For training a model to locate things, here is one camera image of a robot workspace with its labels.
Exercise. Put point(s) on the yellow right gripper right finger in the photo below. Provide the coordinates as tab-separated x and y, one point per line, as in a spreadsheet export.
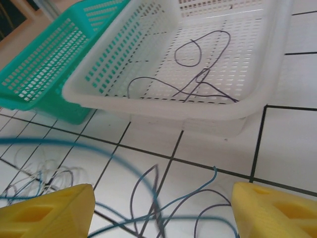
272	215

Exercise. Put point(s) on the white plastic basket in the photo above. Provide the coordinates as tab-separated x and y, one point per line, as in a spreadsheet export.
148	109

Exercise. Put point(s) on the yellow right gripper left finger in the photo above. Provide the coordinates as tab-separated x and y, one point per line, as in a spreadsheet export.
49	215

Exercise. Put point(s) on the teal plastic basket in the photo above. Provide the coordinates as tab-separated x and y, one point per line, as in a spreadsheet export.
37	74

